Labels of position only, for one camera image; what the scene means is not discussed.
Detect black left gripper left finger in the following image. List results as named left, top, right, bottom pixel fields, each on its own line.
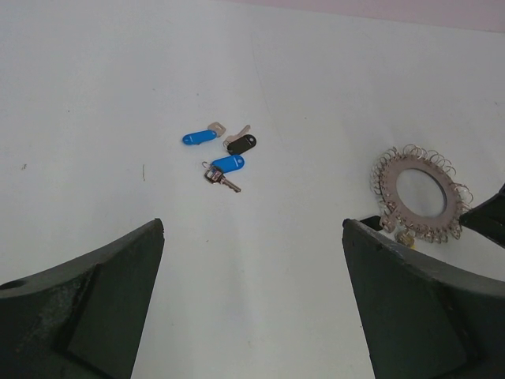
left=1, top=219, right=164, bottom=378

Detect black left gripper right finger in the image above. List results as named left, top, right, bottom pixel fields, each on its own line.
left=342, top=219, right=504, bottom=378

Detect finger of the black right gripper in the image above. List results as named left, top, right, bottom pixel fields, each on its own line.
left=459, top=186, right=505, bottom=248

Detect silver key dark head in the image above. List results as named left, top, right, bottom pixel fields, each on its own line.
left=202, top=161, right=241, bottom=193

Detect blue key tag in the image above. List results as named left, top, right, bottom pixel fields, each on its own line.
left=181, top=129, right=217, bottom=145
left=211, top=155, right=245, bottom=174

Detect yellow key tag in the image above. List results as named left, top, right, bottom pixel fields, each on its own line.
left=395, top=231, right=415, bottom=249

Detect silver key with black tag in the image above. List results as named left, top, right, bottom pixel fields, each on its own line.
left=223, top=125, right=251, bottom=148

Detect silver key square head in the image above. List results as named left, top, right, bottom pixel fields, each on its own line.
left=208, top=122, right=226, bottom=137

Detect black key tag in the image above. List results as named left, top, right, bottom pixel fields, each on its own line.
left=226, top=134, right=257, bottom=155

